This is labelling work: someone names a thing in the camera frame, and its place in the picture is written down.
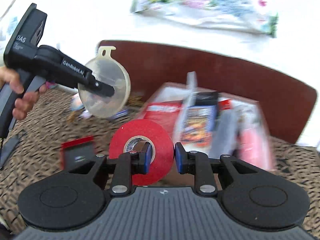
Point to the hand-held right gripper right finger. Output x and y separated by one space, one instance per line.
179 160

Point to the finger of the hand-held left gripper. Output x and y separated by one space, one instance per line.
102 88

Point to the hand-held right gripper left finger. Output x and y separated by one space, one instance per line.
148 155

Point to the translucent plastic funnel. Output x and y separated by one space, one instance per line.
105 72

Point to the red tape roll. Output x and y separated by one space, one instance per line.
140 135

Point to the brown chair backrest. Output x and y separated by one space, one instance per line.
160 65

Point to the person's left hand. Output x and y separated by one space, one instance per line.
23 102

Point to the small white wrapper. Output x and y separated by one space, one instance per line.
76 103

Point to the small blue packet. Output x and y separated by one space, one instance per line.
120 114

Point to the blue card packet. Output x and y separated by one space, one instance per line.
198 122

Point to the red paper booklet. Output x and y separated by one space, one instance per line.
160 112

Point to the grey flat packet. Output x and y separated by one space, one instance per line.
223 135

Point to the leopard print blanket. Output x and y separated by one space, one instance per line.
50 120

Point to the red and black small box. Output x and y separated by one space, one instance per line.
77 152

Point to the clear plastic strip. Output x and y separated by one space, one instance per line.
192 87

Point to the pink plastic packet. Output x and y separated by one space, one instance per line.
255 140

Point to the floral plastic bag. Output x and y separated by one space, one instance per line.
207 2

